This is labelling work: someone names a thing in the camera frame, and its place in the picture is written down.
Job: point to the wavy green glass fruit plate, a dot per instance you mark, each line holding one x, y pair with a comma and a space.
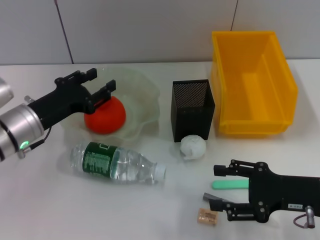
142, 100

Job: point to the beige eraser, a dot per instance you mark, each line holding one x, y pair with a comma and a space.
206, 215

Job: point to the yellow plastic bin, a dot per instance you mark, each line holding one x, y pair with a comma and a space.
252, 82

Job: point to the white paper ball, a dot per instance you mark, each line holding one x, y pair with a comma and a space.
193, 146

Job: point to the grey marker pen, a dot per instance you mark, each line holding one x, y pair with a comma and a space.
211, 197

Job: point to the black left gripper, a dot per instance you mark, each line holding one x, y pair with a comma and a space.
62, 100

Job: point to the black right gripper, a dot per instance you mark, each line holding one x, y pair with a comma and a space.
282, 192

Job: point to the red-orange toy fruit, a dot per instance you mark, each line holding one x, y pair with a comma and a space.
107, 120

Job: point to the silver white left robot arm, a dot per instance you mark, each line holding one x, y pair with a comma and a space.
17, 127

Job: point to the clear bottle with green label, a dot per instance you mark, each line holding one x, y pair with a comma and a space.
100, 161

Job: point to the black mesh pen holder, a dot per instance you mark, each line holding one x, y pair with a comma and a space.
192, 117

